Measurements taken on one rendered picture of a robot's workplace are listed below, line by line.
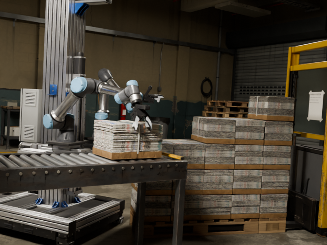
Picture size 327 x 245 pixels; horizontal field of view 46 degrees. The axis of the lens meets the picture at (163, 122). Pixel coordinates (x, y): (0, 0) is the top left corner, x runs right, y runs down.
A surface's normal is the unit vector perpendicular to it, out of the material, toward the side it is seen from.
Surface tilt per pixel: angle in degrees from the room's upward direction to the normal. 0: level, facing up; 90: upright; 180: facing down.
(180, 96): 90
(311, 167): 90
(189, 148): 90
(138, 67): 90
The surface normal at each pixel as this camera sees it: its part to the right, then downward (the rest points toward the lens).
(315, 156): -0.96, -0.04
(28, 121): -0.41, 0.03
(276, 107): 0.26, 0.06
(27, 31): 0.55, 0.07
